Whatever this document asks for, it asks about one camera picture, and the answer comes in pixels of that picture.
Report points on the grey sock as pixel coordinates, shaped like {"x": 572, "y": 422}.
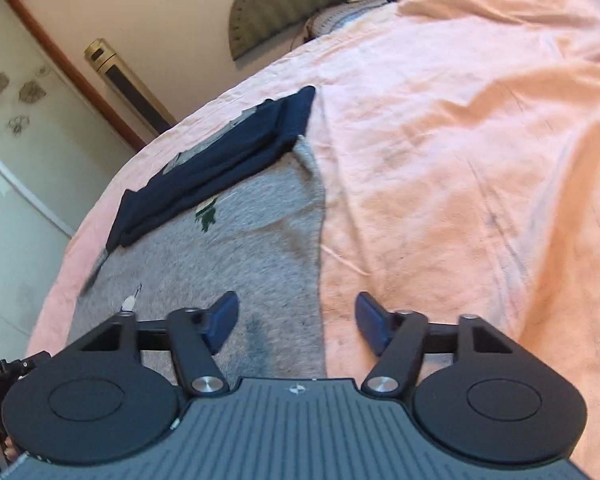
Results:
{"x": 260, "y": 260}

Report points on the navy folded garment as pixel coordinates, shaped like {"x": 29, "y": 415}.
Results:
{"x": 220, "y": 155}

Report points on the pink blanket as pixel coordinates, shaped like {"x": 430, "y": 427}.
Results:
{"x": 455, "y": 160}

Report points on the frosted glass door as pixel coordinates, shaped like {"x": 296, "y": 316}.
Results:
{"x": 30, "y": 160}

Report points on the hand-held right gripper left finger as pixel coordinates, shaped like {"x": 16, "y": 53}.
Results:
{"x": 224, "y": 316}

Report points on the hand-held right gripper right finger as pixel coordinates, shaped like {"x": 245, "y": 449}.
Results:
{"x": 372, "y": 317}

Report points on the striped grey pillow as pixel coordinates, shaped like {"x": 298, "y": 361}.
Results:
{"x": 340, "y": 16}

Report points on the gold standing air conditioner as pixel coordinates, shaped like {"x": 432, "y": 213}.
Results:
{"x": 130, "y": 90}

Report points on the brown curtain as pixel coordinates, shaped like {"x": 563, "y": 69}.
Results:
{"x": 280, "y": 0}

